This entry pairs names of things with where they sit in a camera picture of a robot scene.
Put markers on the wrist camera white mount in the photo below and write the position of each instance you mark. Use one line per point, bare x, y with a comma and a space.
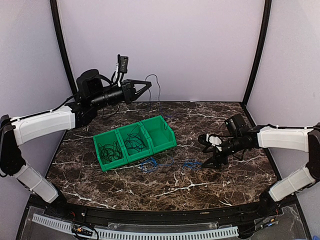
120, 70
210, 140

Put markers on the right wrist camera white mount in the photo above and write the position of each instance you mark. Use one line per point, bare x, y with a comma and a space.
210, 140

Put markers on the black front rail base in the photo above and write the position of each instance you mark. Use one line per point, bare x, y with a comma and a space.
285, 222

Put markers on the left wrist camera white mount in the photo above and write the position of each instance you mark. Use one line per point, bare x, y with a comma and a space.
120, 70

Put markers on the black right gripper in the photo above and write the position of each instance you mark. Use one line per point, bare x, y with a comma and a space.
215, 159

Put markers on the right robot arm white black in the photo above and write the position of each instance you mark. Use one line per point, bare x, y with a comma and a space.
242, 137

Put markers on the green plastic three-compartment bin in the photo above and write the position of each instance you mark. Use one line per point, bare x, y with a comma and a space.
130, 143

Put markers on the black frame post left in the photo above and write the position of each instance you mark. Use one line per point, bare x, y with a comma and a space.
65, 52

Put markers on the black frame post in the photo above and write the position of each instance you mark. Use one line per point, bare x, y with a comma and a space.
65, 52
258, 52

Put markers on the black frame post right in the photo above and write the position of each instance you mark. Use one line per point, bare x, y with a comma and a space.
258, 52

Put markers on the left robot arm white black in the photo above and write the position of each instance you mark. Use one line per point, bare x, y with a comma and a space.
95, 92

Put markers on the white slotted cable duct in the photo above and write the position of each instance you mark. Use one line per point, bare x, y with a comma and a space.
126, 233

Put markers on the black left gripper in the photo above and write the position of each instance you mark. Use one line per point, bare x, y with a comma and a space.
129, 90

